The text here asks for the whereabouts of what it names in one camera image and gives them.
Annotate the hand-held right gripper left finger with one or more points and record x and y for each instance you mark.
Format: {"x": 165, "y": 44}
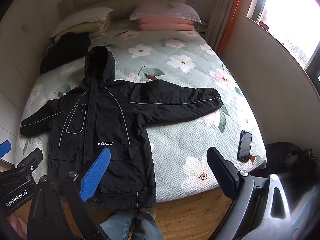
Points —
{"x": 96, "y": 175}

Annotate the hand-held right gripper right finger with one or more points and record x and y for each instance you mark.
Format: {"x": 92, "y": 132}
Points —
{"x": 222, "y": 172}

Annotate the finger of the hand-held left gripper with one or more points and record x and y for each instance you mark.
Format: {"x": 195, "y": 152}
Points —
{"x": 4, "y": 148}
{"x": 31, "y": 161}

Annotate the black hooded jacket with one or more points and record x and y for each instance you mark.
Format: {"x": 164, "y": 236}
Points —
{"x": 112, "y": 120}

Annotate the black smartphone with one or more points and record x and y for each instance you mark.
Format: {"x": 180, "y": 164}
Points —
{"x": 245, "y": 145}

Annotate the bed with floral green cover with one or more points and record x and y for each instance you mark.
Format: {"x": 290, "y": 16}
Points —
{"x": 187, "y": 135}

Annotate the person's legs in jeans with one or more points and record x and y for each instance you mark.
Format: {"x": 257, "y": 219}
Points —
{"x": 117, "y": 227}

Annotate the black bag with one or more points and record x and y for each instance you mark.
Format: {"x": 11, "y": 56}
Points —
{"x": 287, "y": 157}

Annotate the person's right leg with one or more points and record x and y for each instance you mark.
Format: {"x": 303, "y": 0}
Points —
{"x": 147, "y": 230}

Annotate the black folded garment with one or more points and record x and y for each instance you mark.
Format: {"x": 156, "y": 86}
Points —
{"x": 62, "y": 52}

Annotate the white nightstand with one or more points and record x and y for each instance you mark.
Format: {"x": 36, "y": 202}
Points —
{"x": 202, "y": 31}

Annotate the cream folded pillow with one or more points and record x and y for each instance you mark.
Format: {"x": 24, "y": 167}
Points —
{"x": 100, "y": 27}

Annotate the white textured pillow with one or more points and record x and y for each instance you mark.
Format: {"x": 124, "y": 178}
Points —
{"x": 82, "y": 17}

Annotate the small red sign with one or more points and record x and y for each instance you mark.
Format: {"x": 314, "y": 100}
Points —
{"x": 264, "y": 25}

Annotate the orange curtain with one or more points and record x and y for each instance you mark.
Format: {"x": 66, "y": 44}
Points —
{"x": 233, "y": 17}

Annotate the pink folded blanket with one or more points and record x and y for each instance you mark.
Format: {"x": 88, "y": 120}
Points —
{"x": 165, "y": 25}

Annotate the grey curtain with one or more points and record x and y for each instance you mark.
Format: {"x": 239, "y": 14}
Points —
{"x": 220, "y": 10}

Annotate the window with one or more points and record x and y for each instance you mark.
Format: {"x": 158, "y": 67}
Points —
{"x": 287, "y": 17}

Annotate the beige padded headboard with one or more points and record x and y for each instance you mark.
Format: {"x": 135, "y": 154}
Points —
{"x": 125, "y": 2}

